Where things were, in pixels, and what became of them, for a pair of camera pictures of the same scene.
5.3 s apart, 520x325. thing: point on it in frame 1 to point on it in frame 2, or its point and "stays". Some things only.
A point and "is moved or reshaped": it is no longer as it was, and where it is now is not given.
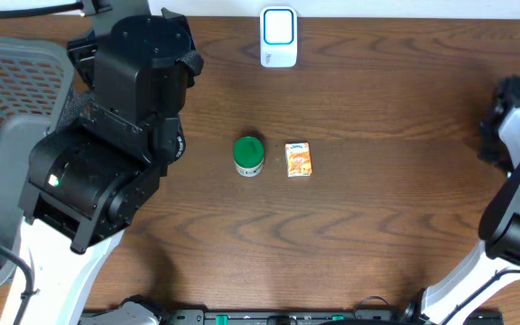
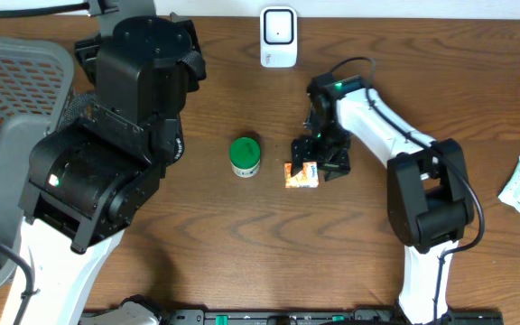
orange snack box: (298, 159) is moved or reshaped
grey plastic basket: (22, 88) stays
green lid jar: (248, 155) stays
